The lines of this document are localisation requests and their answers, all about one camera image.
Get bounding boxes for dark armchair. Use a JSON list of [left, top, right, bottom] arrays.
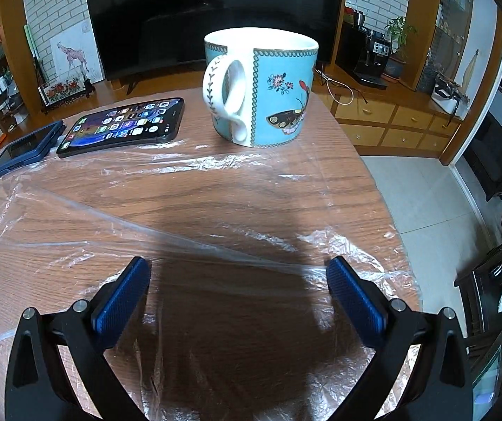
[[464, 114, 502, 202]]

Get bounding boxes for blue butterfly ceramic mug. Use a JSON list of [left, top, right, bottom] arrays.
[[203, 27, 319, 147]]

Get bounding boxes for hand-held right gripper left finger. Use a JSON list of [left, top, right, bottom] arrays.
[[4, 255, 152, 421]]

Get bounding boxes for black smartphone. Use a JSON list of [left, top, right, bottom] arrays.
[[55, 97, 186, 159]]

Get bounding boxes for black flat television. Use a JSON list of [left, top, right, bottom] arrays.
[[83, 0, 349, 95]]

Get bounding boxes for white handbag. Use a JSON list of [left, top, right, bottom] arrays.
[[431, 74, 471, 119]]

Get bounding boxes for dark framed screen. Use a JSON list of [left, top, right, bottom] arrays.
[[470, 322, 502, 421]]

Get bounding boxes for framed red flower picture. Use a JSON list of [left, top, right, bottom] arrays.
[[38, 76, 96, 115]]

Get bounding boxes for glass door cabinet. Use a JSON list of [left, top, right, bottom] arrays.
[[418, 0, 484, 93]]

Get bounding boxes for white cable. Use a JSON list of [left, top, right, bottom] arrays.
[[319, 70, 368, 106]]

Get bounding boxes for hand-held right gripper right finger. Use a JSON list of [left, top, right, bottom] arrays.
[[325, 255, 473, 421]]

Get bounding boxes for giraffe drawing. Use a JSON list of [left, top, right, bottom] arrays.
[[49, 24, 105, 84]]

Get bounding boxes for green potted plant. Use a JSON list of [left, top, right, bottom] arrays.
[[385, 15, 418, 82]]

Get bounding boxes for black coffee machine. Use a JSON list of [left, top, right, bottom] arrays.
[[336, 22, 394, 91]]

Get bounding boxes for light green pole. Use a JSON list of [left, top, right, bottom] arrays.
[[24, 24, 42, 73]]

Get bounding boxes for wooden drawer cabinet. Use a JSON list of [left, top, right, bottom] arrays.
[[317, 66, 462, 156]]

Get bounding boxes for dark wooden chair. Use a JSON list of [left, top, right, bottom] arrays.
[[453, 202, 502, 338]]

